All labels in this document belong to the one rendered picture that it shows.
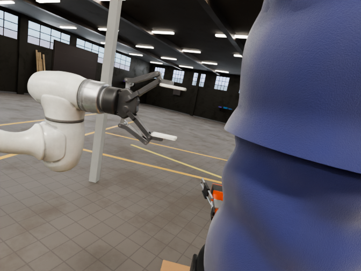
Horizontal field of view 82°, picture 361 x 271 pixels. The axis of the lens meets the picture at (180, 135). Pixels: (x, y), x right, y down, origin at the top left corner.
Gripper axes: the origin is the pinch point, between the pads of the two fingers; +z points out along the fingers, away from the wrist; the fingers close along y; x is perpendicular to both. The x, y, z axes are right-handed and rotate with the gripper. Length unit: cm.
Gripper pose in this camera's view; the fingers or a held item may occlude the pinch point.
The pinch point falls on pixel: (177, 114)
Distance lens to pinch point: 57.0
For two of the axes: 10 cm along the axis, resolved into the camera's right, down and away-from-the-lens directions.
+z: 9.8, 2.1, -0.6
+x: -1.0, 1.7, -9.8
